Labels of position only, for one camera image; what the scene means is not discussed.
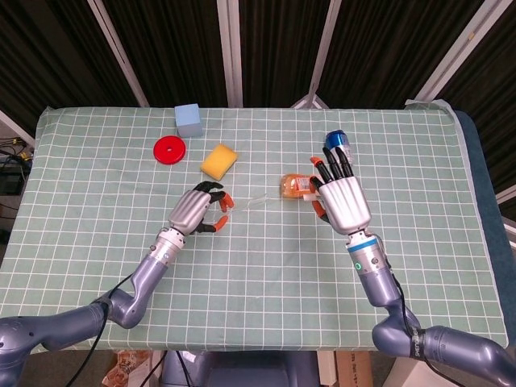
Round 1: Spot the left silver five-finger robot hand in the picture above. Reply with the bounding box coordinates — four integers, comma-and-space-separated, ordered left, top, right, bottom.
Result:
167, 181, 234, 236

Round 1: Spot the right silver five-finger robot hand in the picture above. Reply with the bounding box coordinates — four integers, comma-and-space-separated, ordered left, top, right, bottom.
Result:
309, 145, 372, 235

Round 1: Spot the clear glass test tube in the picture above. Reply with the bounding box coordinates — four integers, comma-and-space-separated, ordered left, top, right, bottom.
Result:
227, 194, 268, 212

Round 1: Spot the yellow sponge with dark base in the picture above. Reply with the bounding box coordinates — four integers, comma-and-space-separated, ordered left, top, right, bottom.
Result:
200, 144, 239, 181

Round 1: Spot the orange drink plastic bottle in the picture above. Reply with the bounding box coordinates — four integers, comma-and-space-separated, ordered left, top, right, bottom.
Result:
280, 173, 323, 200

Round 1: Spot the red plastic disc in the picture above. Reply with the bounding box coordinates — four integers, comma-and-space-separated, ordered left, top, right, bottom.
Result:
152, 135, 188, 165

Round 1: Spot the blue and silver drink can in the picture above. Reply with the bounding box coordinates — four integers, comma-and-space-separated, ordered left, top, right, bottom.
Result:
324, 130, 356, 166

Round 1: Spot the green checked tablecloth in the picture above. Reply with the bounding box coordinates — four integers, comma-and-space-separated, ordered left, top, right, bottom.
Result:
0, 98, 510, 356

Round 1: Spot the light blue foam cube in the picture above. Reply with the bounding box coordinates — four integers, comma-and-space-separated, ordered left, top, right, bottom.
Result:
173, 103, 203, 139

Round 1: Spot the blue padded table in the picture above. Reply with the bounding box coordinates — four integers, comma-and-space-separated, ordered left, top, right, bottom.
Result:
453, 109, 516, 352

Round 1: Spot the dark brown curtain panel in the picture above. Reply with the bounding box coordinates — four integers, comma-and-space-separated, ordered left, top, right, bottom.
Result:
437, 0, 516, 194
106, 0, 231, 108
0, 0, 136, 138
318, 0, 483, 109
237, 0, 331, 108

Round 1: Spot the white box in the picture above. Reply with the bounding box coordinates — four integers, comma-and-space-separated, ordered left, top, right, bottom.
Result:
316, 351, 338, 385

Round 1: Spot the patterned snack bag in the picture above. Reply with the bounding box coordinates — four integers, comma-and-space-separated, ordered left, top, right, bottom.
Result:
102, 349, 156, 387

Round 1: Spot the brown cardboard box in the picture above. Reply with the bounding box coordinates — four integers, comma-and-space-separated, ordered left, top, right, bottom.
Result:
336, 351, 374, 387

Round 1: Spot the grey-blue robot torso base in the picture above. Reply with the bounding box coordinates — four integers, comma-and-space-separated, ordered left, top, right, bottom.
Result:
160, 350, 323, 387

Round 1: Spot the black equipment box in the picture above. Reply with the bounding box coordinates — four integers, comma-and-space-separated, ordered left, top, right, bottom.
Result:
0, 169, 29, 195

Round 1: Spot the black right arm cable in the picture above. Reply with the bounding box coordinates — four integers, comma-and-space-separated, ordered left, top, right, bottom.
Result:
377, 237, 444, 387

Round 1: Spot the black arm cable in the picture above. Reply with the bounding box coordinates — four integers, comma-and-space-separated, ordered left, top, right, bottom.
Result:
60, 269, 138, 387
377, 237, 444, 387

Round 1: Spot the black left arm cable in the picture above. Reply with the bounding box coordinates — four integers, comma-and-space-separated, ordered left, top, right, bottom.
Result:
60, 269, 138, 387

